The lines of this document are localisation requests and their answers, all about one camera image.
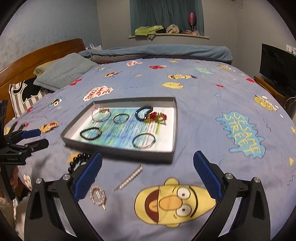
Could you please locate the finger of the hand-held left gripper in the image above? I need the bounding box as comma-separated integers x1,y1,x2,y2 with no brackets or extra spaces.
10,138,49,155
4,122,41,142

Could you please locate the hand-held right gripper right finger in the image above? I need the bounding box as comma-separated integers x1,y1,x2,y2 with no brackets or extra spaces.
193,151,271,241

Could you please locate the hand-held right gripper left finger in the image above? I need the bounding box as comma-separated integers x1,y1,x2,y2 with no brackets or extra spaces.
24,152,103,241

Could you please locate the large black bead bracelet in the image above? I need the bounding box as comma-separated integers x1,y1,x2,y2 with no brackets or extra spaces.
68,153,92,174

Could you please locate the small black bead bracelet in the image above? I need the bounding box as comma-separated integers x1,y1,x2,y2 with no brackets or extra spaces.
80,126,102,141

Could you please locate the silver hoop bangle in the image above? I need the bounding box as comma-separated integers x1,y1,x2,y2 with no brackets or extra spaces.
132,133,156,150

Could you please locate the pink cord bracelet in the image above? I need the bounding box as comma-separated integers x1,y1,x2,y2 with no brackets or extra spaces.
92,107,104,122

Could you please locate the grey cardboard box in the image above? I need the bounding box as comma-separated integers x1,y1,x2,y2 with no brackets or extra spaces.
60,97,178,164

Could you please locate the thin black cord bracelet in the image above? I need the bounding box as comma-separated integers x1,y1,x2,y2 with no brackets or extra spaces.
113,113,129,124

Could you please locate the blue bead bracelet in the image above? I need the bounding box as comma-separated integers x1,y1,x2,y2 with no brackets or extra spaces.
135,106,153,121

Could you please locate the red bead gold bracelet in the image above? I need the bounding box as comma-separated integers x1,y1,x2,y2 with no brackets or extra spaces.
144,111,168,126

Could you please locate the printed bed sheet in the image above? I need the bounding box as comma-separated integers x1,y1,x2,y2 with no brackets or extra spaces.
0,57,296,241

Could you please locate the striped black white pillow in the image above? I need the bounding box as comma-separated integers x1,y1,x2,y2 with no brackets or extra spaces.
9,79,55,117

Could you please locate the printed paper sheet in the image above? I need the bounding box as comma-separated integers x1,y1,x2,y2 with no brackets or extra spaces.
70,107,174,151

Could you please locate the beige pillow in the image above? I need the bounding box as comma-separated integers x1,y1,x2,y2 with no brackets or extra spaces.
33,61,56,77

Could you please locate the grey-blue pillow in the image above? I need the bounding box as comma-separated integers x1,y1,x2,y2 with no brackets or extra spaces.
33,53,99,91

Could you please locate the wooden headboard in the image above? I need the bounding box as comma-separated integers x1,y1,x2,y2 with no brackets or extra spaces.
0,38,87,121

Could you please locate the grey blanket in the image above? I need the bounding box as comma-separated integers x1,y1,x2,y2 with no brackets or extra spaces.
89,54,148,64

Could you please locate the wooden television stand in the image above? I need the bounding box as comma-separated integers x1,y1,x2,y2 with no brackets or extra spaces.
254,75,289,99

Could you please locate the black television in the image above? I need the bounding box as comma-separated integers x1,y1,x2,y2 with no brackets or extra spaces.
259,43,296,90

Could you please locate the blue blanket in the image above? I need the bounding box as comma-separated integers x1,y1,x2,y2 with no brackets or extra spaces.
77,45,233,65

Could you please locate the windowsill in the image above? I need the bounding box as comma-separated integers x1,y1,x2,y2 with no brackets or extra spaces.
128,33,210,39

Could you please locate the beige plush toy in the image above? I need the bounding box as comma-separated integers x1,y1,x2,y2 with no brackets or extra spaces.
166,24,181,35

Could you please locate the green cloth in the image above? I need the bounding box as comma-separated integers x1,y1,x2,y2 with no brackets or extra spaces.
135,25,166,36

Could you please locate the pink goblet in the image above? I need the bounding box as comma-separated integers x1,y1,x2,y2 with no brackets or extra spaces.
188,13,197,32

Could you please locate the green curtain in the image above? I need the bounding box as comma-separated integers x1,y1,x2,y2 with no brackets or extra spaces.
129,0,205,36

